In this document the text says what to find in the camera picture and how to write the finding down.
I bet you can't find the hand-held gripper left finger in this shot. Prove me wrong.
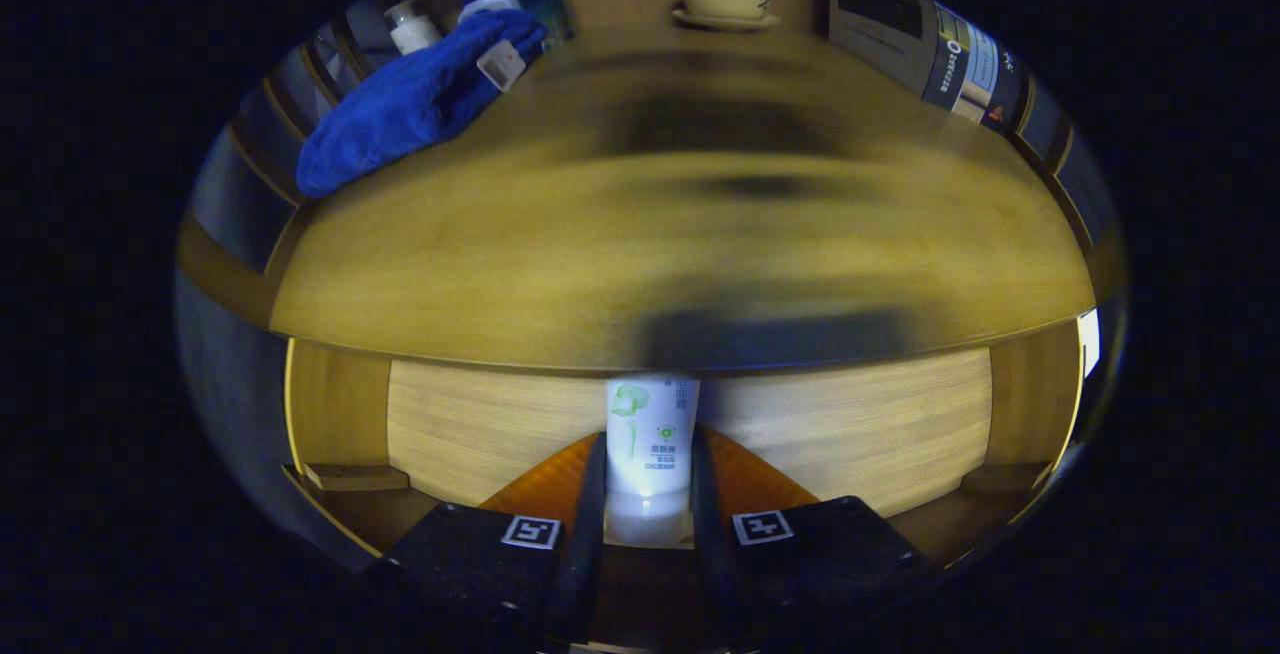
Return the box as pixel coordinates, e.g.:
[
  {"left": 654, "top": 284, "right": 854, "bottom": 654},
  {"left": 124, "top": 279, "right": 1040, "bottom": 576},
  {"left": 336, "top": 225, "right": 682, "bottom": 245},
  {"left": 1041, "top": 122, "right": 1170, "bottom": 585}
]
[{"left": 385, "top": 431, "right": 611, "bottom": 637}]

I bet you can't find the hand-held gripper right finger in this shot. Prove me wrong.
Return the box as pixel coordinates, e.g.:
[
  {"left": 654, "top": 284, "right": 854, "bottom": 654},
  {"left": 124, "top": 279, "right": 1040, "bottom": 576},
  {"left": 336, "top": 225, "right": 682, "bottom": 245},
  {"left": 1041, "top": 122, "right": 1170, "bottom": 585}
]
[{"left": 688, "top": 427, "right": 933, "bottom": 637}]

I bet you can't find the white facial cleanser tube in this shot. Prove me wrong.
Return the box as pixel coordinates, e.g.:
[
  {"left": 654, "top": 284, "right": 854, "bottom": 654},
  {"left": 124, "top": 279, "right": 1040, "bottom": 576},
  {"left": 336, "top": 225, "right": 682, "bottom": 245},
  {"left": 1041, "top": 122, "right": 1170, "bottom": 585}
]
[{"left": 603, "top": 374, "right": 701, "bottom": 547}]

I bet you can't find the wooden drawer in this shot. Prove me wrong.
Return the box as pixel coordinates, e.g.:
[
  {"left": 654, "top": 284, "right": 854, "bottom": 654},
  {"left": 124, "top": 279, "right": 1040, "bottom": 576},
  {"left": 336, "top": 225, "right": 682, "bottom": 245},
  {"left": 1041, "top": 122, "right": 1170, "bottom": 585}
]
[{"left": 282, "top": 319, "right": 1101, "bottom": 650}]

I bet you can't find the wooden countertop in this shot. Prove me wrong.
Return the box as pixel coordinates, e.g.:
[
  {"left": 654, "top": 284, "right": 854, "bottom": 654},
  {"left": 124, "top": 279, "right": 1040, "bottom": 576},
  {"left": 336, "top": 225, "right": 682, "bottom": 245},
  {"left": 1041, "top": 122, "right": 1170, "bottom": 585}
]
[{"left": 268, "top": 24, "right": 1099, "bottom": 375}]

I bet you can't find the blue folded towel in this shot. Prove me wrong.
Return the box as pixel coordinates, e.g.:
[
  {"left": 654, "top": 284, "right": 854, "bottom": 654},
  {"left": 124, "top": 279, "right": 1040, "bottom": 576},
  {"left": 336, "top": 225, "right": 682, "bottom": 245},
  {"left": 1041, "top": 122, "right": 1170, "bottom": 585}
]
[{"left": 296, "top": 9, "right": 549, "bottom": 199}]

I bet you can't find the black backdrop cloth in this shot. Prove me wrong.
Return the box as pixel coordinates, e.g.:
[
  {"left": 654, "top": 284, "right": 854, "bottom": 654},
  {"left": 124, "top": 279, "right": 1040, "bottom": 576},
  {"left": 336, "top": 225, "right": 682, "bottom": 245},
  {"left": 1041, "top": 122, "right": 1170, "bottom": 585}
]
[{"left": 175, "top": 0, "right": 331, "bottom": 555}]

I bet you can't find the beige saucer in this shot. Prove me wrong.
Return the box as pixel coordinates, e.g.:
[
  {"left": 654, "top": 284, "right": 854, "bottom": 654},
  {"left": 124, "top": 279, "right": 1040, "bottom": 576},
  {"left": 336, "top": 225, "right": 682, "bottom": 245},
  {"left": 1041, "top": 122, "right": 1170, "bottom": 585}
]
[{"left": 672, "top": 8, "right": 782, "bottom": 33}]

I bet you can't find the black book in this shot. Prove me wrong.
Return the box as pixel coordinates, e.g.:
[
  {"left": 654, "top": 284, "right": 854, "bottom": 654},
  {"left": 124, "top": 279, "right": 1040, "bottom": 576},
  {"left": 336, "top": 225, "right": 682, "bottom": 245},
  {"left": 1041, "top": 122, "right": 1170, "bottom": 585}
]
[{"left": 985, "top": 54, "right": 1028, "bottom": 135}]

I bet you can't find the white pump bottle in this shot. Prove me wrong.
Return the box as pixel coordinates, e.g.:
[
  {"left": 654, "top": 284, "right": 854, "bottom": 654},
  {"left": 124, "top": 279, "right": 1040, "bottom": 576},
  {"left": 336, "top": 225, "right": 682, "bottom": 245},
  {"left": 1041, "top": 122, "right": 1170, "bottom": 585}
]
[{"left": 385, "top": 0, "right": 443, "bottom": 55}]

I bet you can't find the light grey book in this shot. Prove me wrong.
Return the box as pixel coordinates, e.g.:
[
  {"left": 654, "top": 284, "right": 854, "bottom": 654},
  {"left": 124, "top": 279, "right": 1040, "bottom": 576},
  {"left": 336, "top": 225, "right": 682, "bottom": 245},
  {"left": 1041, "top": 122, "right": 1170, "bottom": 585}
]
[{"left": 950, "top": 29, "right": 1003, "bottom": 125}]

